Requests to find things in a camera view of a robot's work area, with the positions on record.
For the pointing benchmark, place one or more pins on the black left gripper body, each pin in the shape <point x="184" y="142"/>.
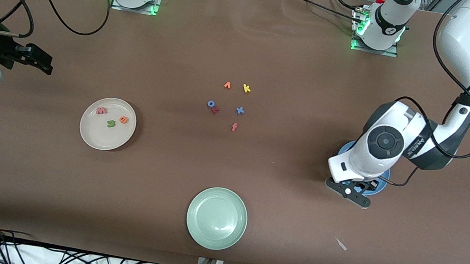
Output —
<point x="368" y="186"/>

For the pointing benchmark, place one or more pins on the pink foam letter w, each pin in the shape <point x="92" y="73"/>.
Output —
<point x="101" y="111"/>

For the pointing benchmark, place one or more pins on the green foam letter u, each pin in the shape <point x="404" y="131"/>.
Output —
<point x="111" y="124"/>

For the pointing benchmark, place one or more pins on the orange foam letter g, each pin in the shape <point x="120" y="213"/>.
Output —
<point x="124" y="121"/>

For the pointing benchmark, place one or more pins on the blue round plate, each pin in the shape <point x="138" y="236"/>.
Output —
<point x="385" y="177"/>

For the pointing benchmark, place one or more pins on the small white paper scrap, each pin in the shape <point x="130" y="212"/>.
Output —
<point x="341" y="244"/>

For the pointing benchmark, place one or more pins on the beige round plate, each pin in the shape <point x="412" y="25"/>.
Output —
<point x="99" y="137"/>

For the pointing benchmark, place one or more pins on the pink foam letter f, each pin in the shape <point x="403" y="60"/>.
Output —
<point x="234" y="127"/>

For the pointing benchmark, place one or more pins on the blue foam letter x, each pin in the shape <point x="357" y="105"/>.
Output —
<point x="240" y="110"/>

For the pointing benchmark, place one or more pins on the green round plate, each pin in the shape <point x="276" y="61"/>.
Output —
<point x="216" y="218"/>

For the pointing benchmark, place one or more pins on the yellow foam letter k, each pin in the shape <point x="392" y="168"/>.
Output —
<point x="246" y="88"/>

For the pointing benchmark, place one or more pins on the red foam letter z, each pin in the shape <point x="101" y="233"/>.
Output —
<point x="215" y="110"/>

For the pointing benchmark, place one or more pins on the orange foam letter v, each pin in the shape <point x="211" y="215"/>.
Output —
<point x="227" y="85"/>

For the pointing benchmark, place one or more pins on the blue foam letter o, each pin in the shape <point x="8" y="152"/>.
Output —
<point x="208" y="103"/>

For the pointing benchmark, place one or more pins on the brown paper table cover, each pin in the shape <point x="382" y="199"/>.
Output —
<point x="247" y="50"/>

